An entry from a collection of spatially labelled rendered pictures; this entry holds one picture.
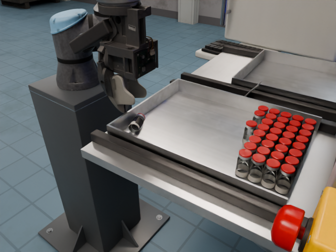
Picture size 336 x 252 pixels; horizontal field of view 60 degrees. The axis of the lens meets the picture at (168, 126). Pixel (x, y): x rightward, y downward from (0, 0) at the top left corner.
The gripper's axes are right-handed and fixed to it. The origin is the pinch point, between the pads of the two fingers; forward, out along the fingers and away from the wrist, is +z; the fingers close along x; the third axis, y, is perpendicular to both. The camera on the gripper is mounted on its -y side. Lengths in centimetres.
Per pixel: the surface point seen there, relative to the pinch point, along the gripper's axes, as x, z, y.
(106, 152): -8.8, 4.8, 3.5
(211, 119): 12.0, 4.6, 15.2
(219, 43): 78, 10, -13
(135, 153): -8.0, 2.9, 9.8
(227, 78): 34.7, 4.8, 9.0
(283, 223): -19.1, -8.3, 36.0
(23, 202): 10, 93, -89
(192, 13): 387, 75, -193
